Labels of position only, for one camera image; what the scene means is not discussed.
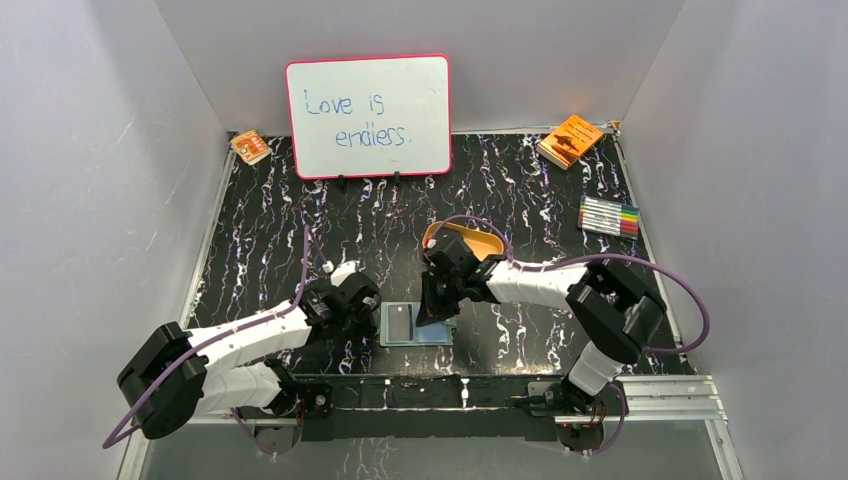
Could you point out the pink framed whiteboard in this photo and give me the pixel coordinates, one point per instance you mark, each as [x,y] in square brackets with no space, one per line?
[370,117]

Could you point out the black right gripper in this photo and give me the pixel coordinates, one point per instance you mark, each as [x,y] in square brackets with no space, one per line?
[430,309]

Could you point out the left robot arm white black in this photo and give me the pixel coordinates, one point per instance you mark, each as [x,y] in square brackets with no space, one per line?
[178,374]

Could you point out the aluminium frame rail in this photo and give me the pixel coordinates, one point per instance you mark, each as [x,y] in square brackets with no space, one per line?
[648,397]

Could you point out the small orange card box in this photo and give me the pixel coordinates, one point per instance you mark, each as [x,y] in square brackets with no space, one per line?
[250,147]

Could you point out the orange oval tray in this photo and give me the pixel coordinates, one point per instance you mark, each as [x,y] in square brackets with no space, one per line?
[482,244]

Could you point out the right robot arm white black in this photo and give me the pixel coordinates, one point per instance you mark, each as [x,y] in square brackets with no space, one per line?
[617,310]

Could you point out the coloured marker pen set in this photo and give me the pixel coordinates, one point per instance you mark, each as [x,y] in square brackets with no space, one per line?
[608,218]

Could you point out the mint green card holder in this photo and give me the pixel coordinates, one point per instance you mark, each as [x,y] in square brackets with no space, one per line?
[435,334]

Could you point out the orange book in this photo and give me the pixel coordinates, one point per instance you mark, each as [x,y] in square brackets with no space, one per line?
[569,142]

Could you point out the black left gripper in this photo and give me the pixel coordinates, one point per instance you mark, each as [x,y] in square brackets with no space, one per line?
[365,318]

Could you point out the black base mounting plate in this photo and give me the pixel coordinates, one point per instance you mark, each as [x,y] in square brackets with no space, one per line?
[534,408]

